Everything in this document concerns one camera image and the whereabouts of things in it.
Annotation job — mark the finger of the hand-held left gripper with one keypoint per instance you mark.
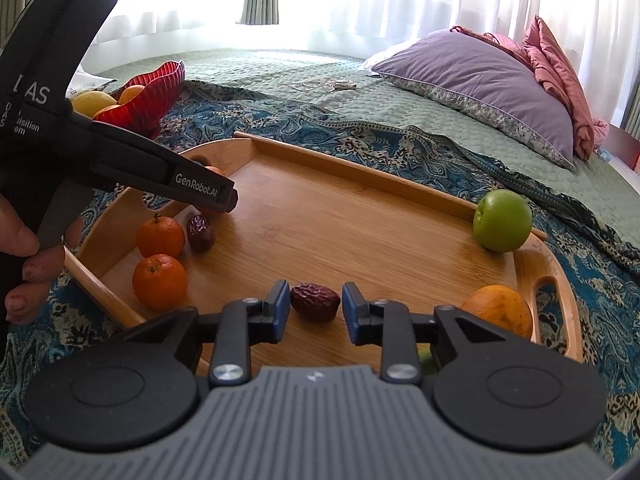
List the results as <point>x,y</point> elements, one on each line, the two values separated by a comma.
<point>200,185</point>

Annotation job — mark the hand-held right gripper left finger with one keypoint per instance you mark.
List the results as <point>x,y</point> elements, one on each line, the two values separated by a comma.
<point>282,310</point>

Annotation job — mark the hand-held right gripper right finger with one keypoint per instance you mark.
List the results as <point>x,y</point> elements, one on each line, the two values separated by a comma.
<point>351,312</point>

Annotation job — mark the tangerine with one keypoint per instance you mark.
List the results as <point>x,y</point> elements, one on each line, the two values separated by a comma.
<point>160,237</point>
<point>215,170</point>
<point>160,282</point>

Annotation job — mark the red date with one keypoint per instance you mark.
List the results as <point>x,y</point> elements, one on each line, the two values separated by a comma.
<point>315,302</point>

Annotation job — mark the dark red plum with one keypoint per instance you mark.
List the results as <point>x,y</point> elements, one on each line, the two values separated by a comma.
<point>201,234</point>

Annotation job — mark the green apple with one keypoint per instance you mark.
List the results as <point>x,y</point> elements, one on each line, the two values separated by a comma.
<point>426,359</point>
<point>502,221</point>

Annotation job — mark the wooden serving tray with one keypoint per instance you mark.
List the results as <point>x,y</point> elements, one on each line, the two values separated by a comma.
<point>325,220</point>

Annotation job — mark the large orange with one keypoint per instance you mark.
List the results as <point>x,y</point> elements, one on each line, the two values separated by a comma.
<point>497,311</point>

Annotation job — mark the person's left hand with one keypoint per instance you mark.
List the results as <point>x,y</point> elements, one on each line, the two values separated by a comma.
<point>42,265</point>

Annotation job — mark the yellow lemon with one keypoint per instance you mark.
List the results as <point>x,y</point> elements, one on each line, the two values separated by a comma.
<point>92,104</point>

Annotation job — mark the red glass bowl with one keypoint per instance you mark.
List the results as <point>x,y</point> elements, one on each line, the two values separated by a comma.
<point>150,95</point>

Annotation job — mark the small orange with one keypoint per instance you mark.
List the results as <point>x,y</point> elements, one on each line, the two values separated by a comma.
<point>131,95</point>

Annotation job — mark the teal patterned blanket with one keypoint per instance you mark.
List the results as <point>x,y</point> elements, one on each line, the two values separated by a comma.
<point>350,130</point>

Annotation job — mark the green quilted bedspread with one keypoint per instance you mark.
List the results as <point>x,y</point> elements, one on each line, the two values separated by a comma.
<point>410,110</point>

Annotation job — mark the purple pillow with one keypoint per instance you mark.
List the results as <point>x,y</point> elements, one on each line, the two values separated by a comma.
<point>475,80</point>

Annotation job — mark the white sheer curtain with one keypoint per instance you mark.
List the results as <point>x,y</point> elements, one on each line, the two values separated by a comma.
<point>400,0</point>

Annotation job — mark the pink cloth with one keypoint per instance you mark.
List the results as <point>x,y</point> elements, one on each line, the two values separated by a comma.
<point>555,70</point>

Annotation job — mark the dark red box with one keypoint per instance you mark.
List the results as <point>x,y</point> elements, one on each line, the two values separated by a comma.
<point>625,147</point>

